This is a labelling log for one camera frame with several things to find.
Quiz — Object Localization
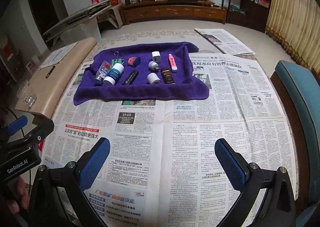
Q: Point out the wooden tv cabinet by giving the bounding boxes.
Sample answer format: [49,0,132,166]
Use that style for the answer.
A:
[119,0,227,25]

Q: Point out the newspaper on table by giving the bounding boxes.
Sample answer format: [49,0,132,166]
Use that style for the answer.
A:
[42,53,297,226]

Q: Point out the beige curtain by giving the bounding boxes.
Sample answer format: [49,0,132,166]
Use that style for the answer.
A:
[266,0,319,73]

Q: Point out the folded newspaper far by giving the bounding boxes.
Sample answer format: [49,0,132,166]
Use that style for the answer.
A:
[194,28,255,56]

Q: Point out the left hand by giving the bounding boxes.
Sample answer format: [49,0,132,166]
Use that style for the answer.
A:
[7,176,29,215]

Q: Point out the black Horizon case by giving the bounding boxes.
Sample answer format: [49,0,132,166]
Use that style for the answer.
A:
[123,70,139,86]

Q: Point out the clear hand sanitizer tube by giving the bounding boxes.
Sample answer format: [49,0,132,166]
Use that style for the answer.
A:
[95,61,111,82]

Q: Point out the blue white cream bottle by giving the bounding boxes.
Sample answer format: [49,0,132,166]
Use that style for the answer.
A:
[103,63,124,86]

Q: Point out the pink vaseline jar blue lid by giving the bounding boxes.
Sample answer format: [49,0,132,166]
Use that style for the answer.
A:
[127,57,141,67]

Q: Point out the teal chair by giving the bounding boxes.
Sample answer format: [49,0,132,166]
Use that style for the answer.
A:
[271,60,319,226]

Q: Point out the glass cup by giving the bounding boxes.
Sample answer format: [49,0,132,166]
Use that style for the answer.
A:
[16,80,37,108]

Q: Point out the white usb charger cube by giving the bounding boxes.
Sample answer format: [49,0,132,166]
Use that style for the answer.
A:
[151,51,161,63]

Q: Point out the purple towel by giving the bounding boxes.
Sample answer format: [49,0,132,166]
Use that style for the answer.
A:
[73,42,209,106]

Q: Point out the pink white highlighter pen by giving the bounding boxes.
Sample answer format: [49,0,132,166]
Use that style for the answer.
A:
[168,54,178,73]

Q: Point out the green binder clip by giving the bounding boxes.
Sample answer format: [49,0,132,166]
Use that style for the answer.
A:
[111,51,124,66]

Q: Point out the stacked folded boards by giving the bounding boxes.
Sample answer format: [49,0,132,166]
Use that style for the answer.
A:
[43,0,112,42]

